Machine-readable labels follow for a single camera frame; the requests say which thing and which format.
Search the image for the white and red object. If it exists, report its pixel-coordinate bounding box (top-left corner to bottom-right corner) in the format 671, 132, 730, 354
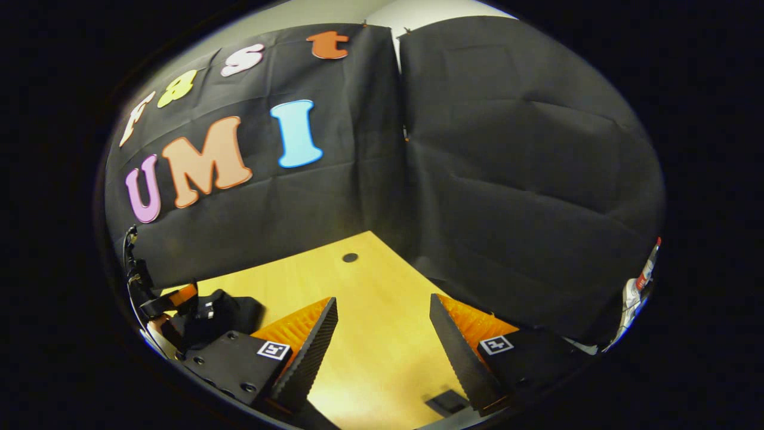
603, 237, 663, 354

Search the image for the black backdrop cloth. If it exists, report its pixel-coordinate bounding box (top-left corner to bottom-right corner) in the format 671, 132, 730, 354
104, 15, 667, 348

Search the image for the black t-shirt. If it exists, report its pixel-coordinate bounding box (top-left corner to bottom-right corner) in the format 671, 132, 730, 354
173, 289, 267, 353

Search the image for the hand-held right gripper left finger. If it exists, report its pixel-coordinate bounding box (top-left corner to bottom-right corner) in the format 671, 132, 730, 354
179, 297, 339, 416

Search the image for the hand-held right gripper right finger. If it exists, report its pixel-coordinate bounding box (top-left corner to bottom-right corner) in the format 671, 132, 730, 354
429, 293, 589, 417

